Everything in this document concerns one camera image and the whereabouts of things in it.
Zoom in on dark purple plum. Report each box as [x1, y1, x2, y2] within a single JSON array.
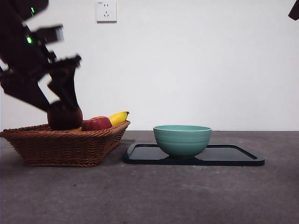
[[47, 101, 84, 131]]

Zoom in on teal ribbed bowl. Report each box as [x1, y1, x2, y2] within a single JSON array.
[[153, 125, 213, 160]]

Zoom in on red apple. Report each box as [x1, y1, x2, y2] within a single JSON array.
[[81, 116, 113, 132]]

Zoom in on brown wicker basket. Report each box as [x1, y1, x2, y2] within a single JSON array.
[[0, 120, 131, 168]]

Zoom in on yellow banana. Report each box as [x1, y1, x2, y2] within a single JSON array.
[[70, 111, 130, 132]]

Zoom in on black rectangular tray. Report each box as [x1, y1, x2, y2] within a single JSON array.
[[123, 143, 266, 167]]

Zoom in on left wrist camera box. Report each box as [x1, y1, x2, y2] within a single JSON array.
[[22, 24, 64, 45]]

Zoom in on white wall socket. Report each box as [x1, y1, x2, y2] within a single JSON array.
[[96, 0, 117, 23]]

